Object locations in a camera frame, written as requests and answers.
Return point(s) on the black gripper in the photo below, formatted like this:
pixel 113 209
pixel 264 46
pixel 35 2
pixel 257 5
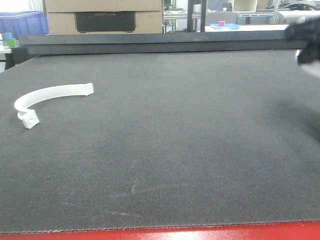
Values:
pixel 308 31

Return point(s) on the white curved pipe clamp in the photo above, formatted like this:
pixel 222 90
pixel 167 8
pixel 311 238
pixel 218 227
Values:
pixel 29 117

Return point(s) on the light blue tray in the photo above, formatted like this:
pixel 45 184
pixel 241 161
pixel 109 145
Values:
pixel 226 26

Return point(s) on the pink cube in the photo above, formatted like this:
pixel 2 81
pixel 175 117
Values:
pixel 221 23

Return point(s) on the large cardboard box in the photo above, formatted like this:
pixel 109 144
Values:
pixel 74 17

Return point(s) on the black foam board stack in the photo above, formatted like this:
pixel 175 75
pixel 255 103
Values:
pixel 184 42

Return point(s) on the blue storage crate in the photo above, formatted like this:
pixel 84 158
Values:
pixel 24 23

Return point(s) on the green cup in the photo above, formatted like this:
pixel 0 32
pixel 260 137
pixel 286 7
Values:
pixel 11 43

